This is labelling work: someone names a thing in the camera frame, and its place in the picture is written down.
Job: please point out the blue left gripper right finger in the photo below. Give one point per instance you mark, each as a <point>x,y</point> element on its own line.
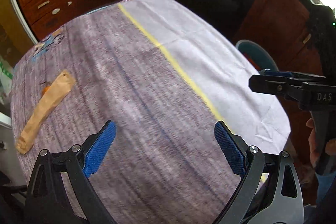
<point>233,148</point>

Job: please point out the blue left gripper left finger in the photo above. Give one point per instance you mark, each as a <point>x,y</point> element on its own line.
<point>96,146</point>

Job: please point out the brown paper sleeve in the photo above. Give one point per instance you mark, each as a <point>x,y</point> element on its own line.
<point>55,93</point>

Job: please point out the teal plastic trash bin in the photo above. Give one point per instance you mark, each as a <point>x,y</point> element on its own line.
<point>256,55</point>

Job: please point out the person right hand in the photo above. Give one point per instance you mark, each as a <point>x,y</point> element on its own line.
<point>314,154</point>

